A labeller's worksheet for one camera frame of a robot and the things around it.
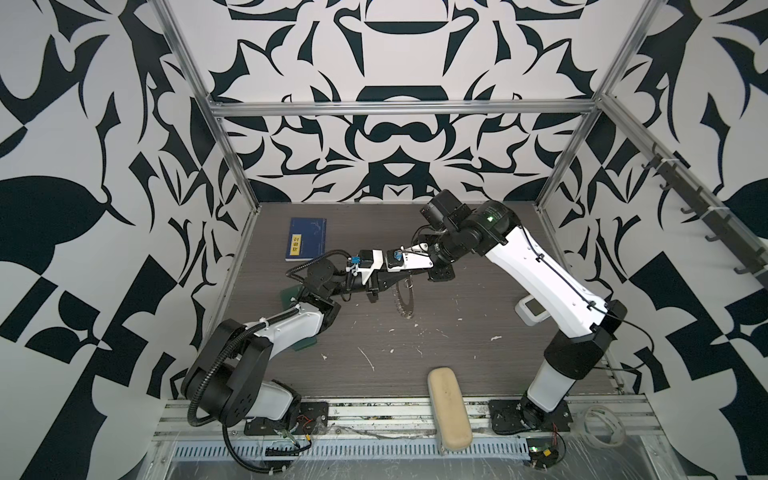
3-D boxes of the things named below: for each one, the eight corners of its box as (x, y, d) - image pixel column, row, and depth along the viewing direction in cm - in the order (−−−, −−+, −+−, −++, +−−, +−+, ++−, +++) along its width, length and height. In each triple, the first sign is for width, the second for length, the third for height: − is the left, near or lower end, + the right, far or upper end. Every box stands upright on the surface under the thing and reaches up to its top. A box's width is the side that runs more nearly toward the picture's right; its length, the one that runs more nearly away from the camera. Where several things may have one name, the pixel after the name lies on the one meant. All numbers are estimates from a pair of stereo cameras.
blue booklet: (283, 260, 107) (281, 255, 104) (293, 222, 118) (291, 217, 116) (323, 260, 107) (322, 255, 105) (329, 222, 118) (328, 217, 116)
